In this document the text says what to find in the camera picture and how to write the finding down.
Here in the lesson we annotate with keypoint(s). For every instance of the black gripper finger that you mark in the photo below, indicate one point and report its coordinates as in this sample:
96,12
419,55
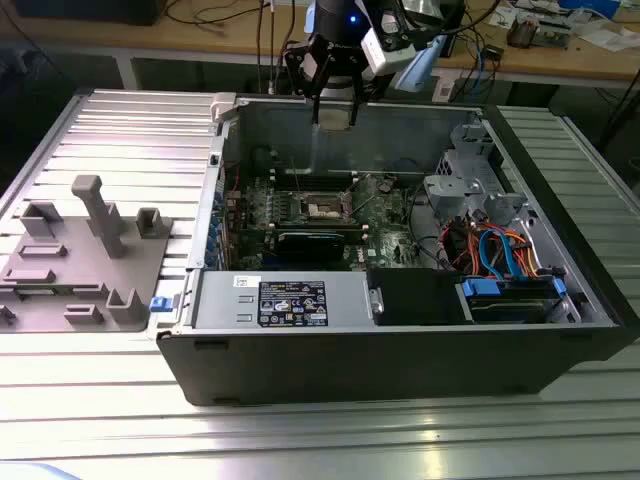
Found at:
316,107
354,110

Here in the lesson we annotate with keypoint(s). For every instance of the small CPU plate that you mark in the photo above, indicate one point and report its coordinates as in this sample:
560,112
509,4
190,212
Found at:
334,121

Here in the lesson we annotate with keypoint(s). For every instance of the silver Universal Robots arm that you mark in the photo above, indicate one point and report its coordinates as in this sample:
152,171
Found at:
420,67

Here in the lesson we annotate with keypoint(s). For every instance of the black RAM slot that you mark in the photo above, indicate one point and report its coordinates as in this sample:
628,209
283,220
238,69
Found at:
320,182
320,227

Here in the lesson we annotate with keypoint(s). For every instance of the CPU socket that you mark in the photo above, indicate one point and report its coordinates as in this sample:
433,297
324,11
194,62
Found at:
322,210

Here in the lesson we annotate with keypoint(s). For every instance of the metal CPU cooler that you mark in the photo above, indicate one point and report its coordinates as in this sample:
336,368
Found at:
522,30

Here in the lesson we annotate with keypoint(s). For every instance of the grey metal drive cage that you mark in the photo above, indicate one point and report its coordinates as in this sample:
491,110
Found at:
450,187

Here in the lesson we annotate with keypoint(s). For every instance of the green motherboard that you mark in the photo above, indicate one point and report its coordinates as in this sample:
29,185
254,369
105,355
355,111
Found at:
385,240

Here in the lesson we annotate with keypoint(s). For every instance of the wooden workbench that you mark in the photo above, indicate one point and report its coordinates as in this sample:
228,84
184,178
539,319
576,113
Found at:
200,35

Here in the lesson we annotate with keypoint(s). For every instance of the black graphics card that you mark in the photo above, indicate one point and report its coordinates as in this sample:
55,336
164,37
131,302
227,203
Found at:
310,246

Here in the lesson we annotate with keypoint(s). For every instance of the small white barcode sticker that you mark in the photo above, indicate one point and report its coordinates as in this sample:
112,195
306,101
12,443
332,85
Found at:
246,280

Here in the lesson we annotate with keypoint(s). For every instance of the black printed rating label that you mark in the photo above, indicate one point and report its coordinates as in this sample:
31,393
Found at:
290,305

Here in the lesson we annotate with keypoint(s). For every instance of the grey power supply unit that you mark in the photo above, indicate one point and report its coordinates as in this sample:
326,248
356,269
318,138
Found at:
220,300

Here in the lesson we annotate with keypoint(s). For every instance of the hard disk in blue carrier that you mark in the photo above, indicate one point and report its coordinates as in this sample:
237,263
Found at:
477,289

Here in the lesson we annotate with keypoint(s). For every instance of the small blue case latch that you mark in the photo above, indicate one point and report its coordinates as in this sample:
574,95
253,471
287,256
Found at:
159,303

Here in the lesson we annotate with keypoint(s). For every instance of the black open PC case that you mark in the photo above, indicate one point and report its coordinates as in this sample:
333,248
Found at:
350,365

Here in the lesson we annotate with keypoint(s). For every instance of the dark monitor base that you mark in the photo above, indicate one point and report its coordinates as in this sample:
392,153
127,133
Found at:
75,10

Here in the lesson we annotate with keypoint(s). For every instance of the white paper sheets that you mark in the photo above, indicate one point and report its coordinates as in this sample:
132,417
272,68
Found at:
607,39

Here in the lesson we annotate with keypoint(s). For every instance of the grey plastic parts rack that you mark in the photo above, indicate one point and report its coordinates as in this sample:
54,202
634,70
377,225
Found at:
75,280

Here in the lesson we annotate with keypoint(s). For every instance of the pale blue object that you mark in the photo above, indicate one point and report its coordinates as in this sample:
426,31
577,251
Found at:
30,472

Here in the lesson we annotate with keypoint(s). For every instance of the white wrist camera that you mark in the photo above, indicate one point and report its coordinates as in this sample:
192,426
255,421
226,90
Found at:
385,57

